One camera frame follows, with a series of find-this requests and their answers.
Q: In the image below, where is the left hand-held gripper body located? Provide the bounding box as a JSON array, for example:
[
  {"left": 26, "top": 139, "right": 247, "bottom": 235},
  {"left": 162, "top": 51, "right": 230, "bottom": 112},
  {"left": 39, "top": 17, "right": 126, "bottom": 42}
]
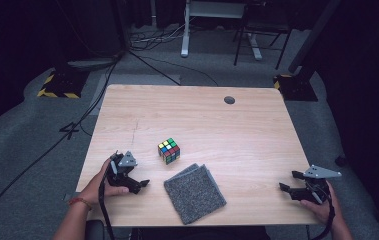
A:
[{"left": 106, "top": 150, "right": 142, "bottom": 195}]

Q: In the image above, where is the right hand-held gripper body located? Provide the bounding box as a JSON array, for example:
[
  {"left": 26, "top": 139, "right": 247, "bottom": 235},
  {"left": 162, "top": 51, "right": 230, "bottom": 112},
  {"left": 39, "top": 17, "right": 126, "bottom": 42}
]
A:
[{"left": 297, "top": 164, "right": 342, "bottom": 205}]

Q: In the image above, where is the multicoloured puzzle cube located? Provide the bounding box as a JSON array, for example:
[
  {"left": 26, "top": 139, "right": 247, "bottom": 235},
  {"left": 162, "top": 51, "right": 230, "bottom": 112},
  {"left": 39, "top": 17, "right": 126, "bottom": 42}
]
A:
[{"left": 157, "top": 137, "right": 181, "bottom": 165}]

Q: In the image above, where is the grey cloth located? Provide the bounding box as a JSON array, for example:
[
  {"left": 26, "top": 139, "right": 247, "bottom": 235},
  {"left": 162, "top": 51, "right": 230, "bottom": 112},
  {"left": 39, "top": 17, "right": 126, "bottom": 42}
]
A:
[{"left": 163, "top": 162, "right": 228, "bottom": 226}]

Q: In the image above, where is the person's left hand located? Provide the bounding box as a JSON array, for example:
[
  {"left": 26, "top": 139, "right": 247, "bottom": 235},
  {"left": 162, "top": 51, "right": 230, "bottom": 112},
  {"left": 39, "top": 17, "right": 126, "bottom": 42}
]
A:
[{"left": 82, "top": 159, "right": 130, "bottom": 205}]

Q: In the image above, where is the person's right hand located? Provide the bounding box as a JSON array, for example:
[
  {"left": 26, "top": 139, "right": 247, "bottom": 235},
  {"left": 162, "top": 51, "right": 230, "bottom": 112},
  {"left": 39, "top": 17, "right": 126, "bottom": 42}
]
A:
[{"left": 299, "top": 181, "right": 336, "bottom": 225}]

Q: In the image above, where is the small dark floor object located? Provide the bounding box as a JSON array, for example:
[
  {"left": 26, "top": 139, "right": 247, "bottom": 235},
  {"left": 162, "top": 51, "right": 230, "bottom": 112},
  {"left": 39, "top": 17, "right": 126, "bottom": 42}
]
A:
[{"left": 334, "top": 155, "right": 348, "bottom": 168}]

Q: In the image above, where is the black chair seat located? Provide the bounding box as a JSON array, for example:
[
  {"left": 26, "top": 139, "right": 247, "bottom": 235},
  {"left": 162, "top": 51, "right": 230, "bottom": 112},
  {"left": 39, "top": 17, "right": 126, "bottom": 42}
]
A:
[{"left": 85, "top": 219, "right": 107, "bottom": 240}]

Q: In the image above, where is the person's dark clothing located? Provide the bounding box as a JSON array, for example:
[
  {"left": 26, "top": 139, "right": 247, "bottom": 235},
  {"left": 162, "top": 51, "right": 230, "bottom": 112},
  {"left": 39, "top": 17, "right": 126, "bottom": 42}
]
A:
[{"left": 130, "top": 225, "right": 272, "bottom": 240}]

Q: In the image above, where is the black yellow striped stand base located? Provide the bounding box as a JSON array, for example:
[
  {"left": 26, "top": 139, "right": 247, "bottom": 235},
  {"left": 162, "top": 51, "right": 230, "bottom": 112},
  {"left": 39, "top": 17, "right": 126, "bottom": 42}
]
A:
[
  {"left": 273, "top": 73, "right": 319, "bottom": 102},
  {"left": 36, "top": 68, "right": 90, "bottom": 99}
]

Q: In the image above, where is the black metal chair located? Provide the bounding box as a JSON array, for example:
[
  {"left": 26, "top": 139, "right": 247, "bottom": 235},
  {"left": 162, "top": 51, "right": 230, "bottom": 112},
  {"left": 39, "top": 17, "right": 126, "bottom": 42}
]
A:
[{"left": 232, "top": 0, "right": 293, "bottom": 70}]

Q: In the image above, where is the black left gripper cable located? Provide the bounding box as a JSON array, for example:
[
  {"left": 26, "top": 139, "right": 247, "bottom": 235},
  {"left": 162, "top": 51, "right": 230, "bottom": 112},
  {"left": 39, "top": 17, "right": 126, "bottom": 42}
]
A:
[{"left": 98, "top": 159, "right": 117, "bottom": 240}]

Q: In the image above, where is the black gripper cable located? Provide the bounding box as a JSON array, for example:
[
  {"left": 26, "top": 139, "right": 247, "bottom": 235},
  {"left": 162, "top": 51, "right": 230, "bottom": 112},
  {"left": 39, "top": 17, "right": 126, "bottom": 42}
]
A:
[
  {"left": 98, "top": 159, "right": 117, "bottom": 240},
  {"left": 310, "top": 188, "right": 337, "bottom": 240}
]

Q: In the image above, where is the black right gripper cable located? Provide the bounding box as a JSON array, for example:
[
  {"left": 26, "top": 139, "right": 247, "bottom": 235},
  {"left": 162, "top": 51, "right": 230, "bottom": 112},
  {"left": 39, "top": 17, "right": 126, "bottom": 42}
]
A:
[{"left": 310, "top": 188, "right": 337, "bottom": 240}]

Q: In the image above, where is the red bead bracelet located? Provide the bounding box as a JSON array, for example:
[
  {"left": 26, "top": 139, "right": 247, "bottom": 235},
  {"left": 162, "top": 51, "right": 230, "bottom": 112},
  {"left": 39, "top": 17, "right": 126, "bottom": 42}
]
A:
[{"left": 68, "top": 197, "right": 93, "bottom": 211}]

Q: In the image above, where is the long black floor cable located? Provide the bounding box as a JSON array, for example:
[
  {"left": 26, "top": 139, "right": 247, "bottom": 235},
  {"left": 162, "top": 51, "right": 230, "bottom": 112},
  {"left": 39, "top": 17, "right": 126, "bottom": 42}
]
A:
[{"left": 0, "top": 53, "right": 125, "bottom": 236}]

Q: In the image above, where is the thin black floor cable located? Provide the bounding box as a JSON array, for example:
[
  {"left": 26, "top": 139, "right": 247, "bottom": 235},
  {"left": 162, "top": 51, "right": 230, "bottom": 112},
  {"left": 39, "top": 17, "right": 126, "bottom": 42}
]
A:
[{"left": 128, "top": 49, "right": 220, "bottom": 88}]

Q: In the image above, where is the slanted grey metal post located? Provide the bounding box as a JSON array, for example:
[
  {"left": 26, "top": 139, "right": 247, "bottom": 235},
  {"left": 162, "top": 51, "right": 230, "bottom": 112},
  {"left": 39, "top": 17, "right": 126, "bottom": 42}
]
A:
[{"left": 288, "top": 0, "right": 343, "bottom": 74}]

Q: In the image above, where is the bundle of floor cables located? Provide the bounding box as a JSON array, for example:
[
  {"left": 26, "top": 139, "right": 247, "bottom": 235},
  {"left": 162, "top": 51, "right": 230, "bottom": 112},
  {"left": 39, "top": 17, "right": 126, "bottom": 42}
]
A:
[{"left": 128, "top": 18, "right": 195, "bottom": 53}]

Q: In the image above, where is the white desk frame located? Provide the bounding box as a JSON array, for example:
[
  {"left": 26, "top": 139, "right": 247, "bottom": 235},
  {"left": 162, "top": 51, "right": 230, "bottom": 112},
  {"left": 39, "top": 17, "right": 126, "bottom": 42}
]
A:
[{"left": 180, "top": 0, "right": 264, "bottom": 62}]

